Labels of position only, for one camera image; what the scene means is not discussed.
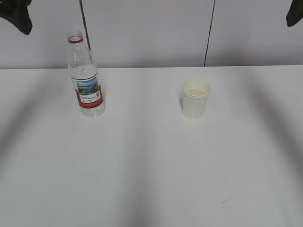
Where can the white paper cup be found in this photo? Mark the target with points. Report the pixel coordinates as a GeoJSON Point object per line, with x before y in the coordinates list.
{"type": "Point", "coordinates": [195, 95]}

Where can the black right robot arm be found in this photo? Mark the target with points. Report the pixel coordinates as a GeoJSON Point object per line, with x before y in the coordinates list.
{"type": "Point", "coordinates": [295, 13]}

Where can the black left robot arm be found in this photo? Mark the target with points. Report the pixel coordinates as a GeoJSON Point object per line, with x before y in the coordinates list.
{"type": "Point", "coordinates": [16, 12]}

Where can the clear plastic water bottle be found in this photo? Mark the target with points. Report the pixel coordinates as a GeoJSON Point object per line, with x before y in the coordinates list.
{"type": "Point", "coordinates": [84, 76]}

